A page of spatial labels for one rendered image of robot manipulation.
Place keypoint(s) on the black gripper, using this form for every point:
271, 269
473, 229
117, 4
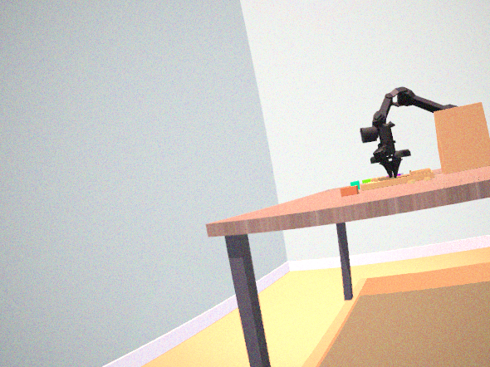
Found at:
395, 156

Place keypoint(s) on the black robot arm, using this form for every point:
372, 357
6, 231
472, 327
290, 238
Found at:
379, 127

